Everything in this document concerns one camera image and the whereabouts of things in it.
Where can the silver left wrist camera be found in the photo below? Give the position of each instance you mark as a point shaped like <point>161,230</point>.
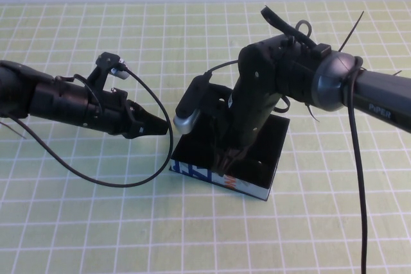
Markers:
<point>120,73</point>

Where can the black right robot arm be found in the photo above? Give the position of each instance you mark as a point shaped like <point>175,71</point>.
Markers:
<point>330,84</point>

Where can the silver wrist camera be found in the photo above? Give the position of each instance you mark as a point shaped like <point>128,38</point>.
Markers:
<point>120,73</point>
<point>187,116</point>

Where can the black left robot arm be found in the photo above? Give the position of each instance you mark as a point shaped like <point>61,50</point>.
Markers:
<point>19,91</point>

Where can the green white checked tablecloth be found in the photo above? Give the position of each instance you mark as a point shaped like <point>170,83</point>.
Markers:
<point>96,30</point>

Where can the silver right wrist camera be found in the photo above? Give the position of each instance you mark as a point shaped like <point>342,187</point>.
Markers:
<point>187,116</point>

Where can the black zip tie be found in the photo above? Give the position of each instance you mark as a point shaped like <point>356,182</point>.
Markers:
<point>313,113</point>
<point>13,129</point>
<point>351,31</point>

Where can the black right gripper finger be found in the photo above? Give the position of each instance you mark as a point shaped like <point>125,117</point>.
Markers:
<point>226,155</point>
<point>239,158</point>

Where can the black glasses case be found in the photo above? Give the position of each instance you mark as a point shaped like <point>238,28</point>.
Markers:
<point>273,139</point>

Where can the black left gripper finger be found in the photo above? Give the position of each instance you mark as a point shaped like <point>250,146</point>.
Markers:
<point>152,120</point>
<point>154,130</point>

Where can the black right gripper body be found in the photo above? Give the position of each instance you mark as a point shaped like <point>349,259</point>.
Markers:
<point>253,94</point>

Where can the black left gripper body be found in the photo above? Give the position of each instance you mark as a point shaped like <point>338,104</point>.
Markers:
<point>115,113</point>

